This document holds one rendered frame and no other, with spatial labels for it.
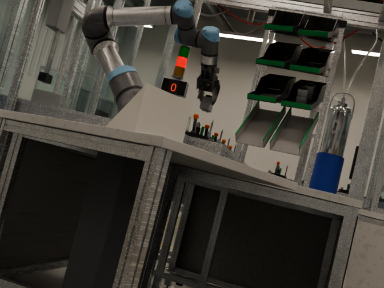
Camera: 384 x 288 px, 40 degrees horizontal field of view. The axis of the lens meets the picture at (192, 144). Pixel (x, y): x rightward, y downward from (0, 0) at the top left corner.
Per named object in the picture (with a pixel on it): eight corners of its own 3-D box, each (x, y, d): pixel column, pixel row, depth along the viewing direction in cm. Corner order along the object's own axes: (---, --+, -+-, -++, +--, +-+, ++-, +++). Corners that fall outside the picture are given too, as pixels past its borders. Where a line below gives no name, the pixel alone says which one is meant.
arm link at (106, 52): (120, 112, 199) (78, 24, 229) (129, 135, 211) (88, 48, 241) (150, 100, 200) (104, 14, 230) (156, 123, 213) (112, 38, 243)
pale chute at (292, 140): (299, 156, 218) (300, 147, 216) (269, 150, 224) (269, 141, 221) (318, 120, 238) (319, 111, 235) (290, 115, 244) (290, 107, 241)
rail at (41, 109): (217, 167, 218) (223, 142, 219) (30, 122, 241) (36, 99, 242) (219, 168, 224) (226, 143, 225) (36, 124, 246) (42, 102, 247)
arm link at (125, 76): (111, 92, 189) (101, 67, 196) (120, 115, 200) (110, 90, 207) (143, 80, 190) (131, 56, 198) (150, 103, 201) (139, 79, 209)
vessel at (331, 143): (343, 156, 296) (358, 91, 299) (318, 151, 299) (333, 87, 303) (342, 159, 309) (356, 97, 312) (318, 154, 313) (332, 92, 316)
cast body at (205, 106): (208, 110, 237) (212, 95, 238) (199, 107, 238) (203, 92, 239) (211, 114, 245) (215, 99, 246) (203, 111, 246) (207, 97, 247)
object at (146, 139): (160, 147, 136) (163, 136, 136) (-7, 115, 196) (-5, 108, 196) (296, 191, 187) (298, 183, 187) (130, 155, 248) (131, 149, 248)
